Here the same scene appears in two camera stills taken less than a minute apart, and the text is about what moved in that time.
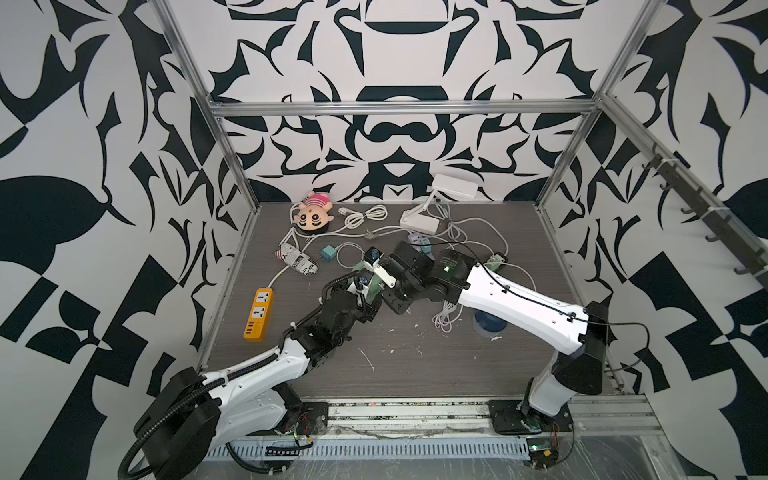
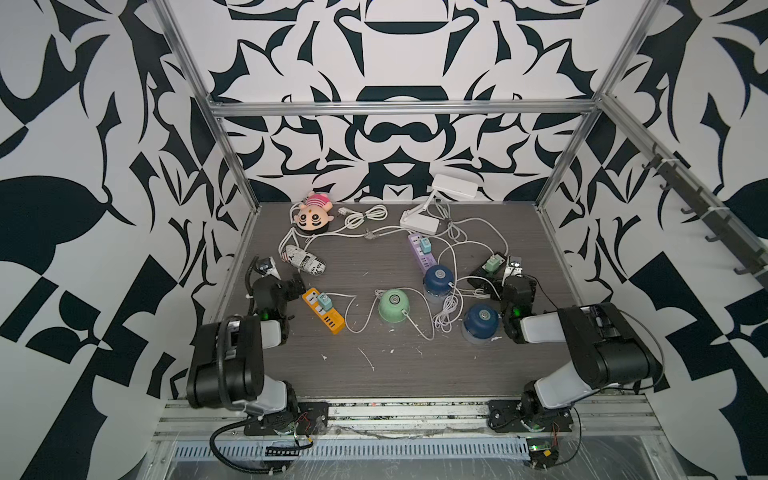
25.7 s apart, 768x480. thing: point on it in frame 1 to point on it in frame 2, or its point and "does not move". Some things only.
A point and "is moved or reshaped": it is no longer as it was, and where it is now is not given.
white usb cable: x=501 y=263 is moved or reshaped
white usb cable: x=443 y=320 does not move
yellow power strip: x=260 y=316 is moved or reshaped
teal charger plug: x=328 y=253 is moved or reshaped
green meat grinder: x=375 y=287 is moved or reshaped
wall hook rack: x=719 y=218 does not move
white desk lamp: x=416 y=219 does not move
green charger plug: x=495 y=263 does not move
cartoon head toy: x=314 y=213 does not move
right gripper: x=391 y=301 to x=533 y=284
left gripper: x=364 y=312 to x=290 y=289
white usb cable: x=345 y=244 is moved or reshaped
